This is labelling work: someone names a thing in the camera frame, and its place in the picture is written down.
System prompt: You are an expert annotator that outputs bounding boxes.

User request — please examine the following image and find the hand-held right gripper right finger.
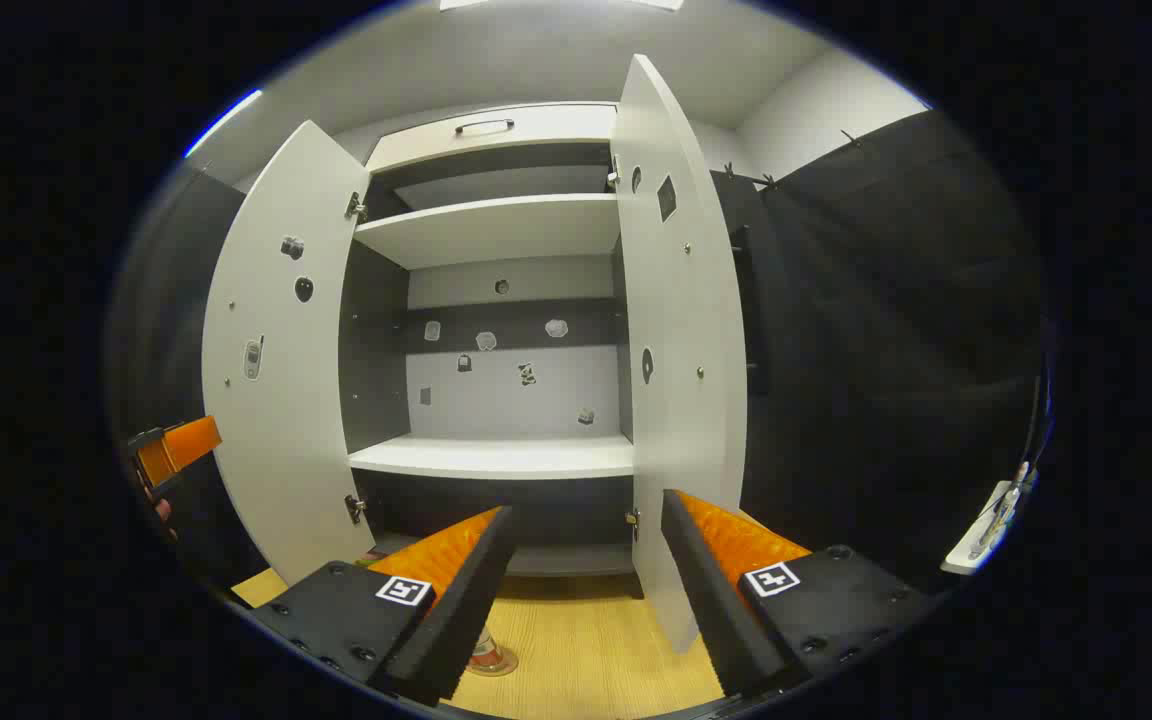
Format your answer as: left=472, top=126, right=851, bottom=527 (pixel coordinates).
left=661, top=488, right=937, bottom=699

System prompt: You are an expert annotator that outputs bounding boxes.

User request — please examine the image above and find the white cabinet door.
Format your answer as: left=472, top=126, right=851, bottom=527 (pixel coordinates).
left=201, top=120, right=377, bottom=586
left=611, top=53, right=749, bottom=656

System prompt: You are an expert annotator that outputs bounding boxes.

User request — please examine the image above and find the small round-based object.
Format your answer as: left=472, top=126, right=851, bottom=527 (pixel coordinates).
left=469, top=625, right=520, bottom=679

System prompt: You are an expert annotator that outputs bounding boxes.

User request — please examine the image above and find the white side table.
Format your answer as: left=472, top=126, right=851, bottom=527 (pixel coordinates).
left=941, top=465, right=1037, bottom=577

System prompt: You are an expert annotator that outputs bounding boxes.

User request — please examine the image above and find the black backdrop cloth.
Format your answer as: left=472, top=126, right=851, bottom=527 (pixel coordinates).
left=108, top=108, right=1052, bottom=593

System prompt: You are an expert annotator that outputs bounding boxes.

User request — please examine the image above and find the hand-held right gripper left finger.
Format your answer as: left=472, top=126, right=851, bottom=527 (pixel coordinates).
left=251, top=505, right=517, bottom=709

